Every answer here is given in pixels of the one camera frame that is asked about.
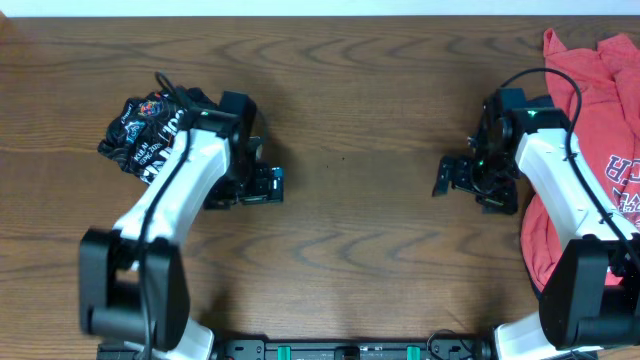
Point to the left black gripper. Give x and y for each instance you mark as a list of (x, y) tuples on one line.
[(261, 193)]

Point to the black orange-patterned jersey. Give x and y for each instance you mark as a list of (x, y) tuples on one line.
[(140, 139)]

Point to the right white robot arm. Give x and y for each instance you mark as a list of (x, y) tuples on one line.
[(591, 301)]

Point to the red printed t-shirt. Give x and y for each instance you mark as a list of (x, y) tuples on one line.
[(608, 132)]

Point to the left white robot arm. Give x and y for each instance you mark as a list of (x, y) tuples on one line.
[(133, 289)]

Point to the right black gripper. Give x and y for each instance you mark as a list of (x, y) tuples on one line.
[(502, 201)]

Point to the navy blue garment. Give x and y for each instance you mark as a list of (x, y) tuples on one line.
[(540, 103)]

